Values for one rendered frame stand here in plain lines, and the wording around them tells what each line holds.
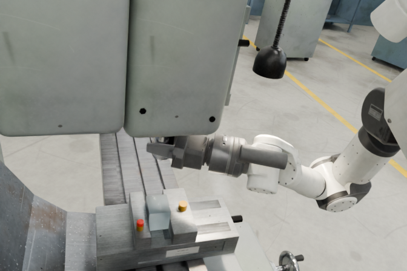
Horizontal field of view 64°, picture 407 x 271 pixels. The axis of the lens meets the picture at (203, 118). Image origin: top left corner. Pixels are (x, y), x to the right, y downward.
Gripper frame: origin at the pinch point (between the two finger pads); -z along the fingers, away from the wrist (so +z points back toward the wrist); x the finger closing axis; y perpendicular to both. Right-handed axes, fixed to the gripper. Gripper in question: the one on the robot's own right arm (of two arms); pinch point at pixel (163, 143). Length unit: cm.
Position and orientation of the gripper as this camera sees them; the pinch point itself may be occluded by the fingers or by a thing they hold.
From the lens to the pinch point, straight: 74.2
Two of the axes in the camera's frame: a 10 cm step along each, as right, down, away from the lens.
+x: -1.3, 4.9, -8.6
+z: 9.8, 1.9, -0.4
